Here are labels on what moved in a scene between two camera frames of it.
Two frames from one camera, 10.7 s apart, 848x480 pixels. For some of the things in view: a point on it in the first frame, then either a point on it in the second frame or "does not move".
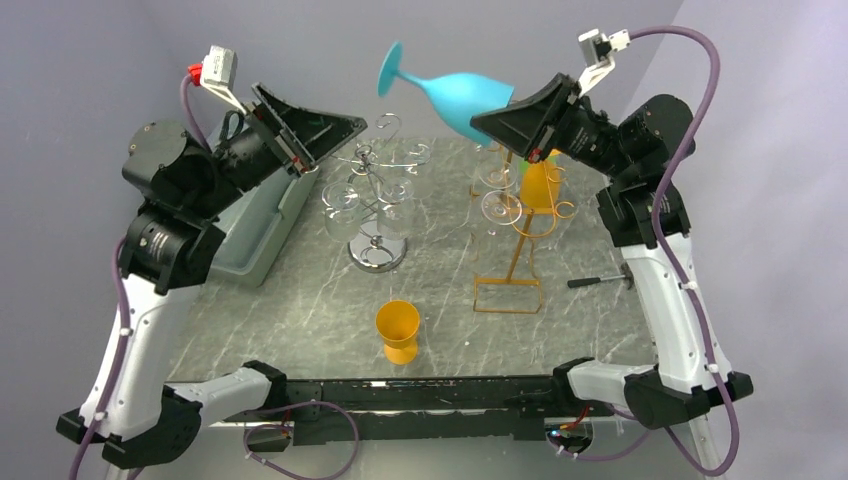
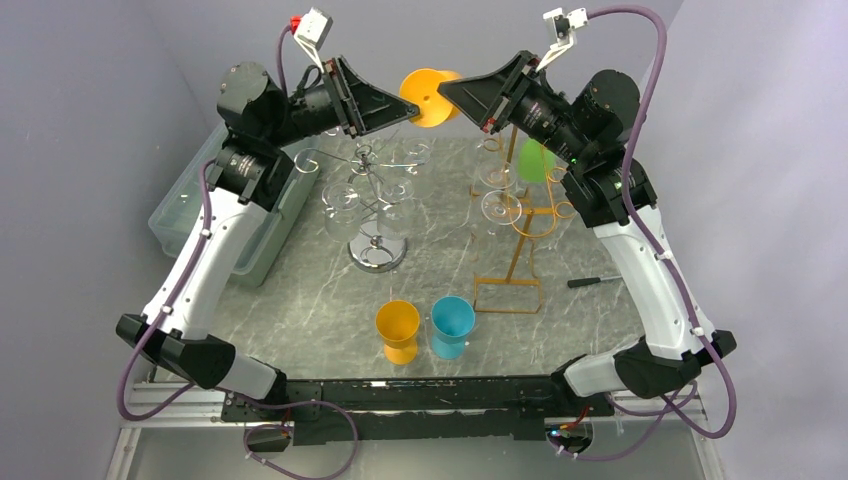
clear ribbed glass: x=396 y=209 does not move
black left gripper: x=297 y=138 -> x=365 y=109
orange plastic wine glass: x=539 y=186 -> x=420 y=86
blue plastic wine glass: x=460 y=98 -> x=452 y=317
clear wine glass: x=501 y=208 does not move
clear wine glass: x=497 y=174 does not move
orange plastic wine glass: x=398 y=323 does not move
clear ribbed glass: x=418 y=153 does not move
